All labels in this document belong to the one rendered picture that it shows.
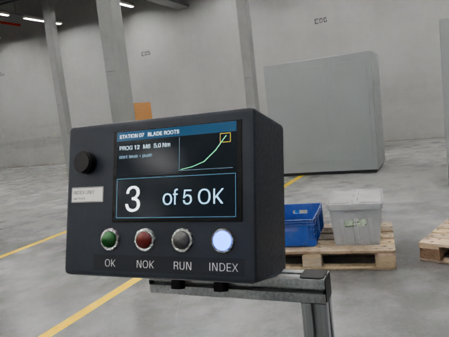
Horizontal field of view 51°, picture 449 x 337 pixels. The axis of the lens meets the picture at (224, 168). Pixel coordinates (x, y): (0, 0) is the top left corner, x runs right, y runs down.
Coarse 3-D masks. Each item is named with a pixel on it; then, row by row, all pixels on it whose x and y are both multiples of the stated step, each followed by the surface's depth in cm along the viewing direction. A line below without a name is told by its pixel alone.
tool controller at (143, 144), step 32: (96, 128) 60; (128, 128) 58; (160, 128) 56; (192, 128) 54; (224, 128) 52; (256, 128) 51; (96, 160) 59; (128, 160) 57; (160, 160) 55; (192, 160) 53; (224, 160) 52; (256, 160) 51; (96, 192) 59; (160, 192) 55; (192, 192) 53; (224, 192) 51; (256, 192) 50; (96, 224) 58; (128, 224) 56; (160, 224) 54; (192, 224) 53; (224, 224) 51; (256, 224) 50; (96, 256) 58; (128, 256) 56; (160, 256) 54; (192, 256) 52; (224, 256) 51; (256, 256) 50; (224, 288) 57
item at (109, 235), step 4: (112, 228) 57; (104, 232) 57; (108, 232) 56; (112, 232) 57; (116, 232) 56; (104, 236) 56; (108, 236) 56; (112, 236) 56; (116, 236) 56; (104, 240) 56; (108, 240) 56; (112, 240) 56; (116, 240) 56; (104, 244) 56; (108, 244) 56; (112, 244) 56; (116, 244) 56; (104, 248) 57; (108, 248) 57; (112, 248) 56
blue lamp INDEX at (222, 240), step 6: (222, 228) 51; (216, 234) 50; (222, 234) 50; (228, 234) 50; (216, 240) 50; (222, 240) 50; (228, 240) 50; (234, 240) 50; (216, 246) 50; (222, 246) 50; (228, 246) 50; (222, 252) 50
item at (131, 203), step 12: (120, 180) 57; (132, 180) 56; (144, 180) 56; (120, 192) 57; (132, 192) 56; (144, 192) 56; (120, 204) 57; (132, 204) 56; (144, 204) 55; (120, 216) 57; (132, 216) 56; (144, 216) 55
